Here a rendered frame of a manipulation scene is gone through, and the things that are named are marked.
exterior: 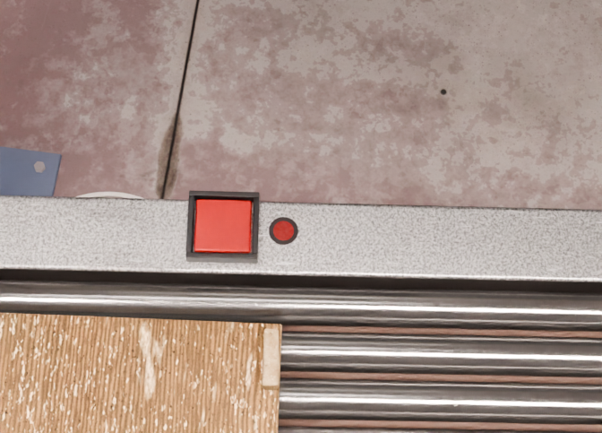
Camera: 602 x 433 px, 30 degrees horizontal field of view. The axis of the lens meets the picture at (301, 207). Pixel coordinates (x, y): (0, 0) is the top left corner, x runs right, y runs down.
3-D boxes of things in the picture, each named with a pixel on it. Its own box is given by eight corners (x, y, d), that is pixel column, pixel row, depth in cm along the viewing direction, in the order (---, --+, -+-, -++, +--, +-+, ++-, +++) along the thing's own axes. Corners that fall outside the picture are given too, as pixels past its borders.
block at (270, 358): (263, 333, 115) (263, 327, 113) (280, 334, 115) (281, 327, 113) (261, 391, 113) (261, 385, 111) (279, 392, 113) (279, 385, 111)
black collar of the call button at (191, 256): (189, 195, 123) (188, 190, 121) (259, 197, 123) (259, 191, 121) (186, 262, 120) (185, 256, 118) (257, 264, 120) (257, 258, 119)
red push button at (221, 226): (196, 203, 122) (196, 198, 121) (252, 203, 123) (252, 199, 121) (193, 255, 120) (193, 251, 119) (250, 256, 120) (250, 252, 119)
